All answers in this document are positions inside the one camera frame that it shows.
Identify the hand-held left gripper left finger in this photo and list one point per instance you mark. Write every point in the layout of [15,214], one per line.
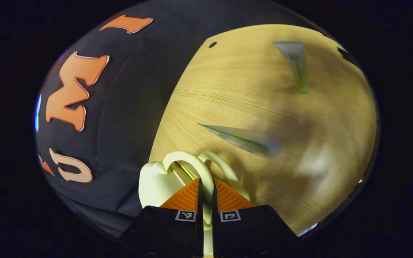
[199,229]

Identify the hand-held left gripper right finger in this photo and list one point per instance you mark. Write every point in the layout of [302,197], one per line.
[215,233]

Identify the cream yellow small suitcase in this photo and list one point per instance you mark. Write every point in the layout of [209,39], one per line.
[152,186]

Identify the white green cream tube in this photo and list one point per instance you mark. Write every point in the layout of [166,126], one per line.
[246,138]
[296,64]

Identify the black backdrop cloth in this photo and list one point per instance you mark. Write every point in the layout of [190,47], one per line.
[127,107]

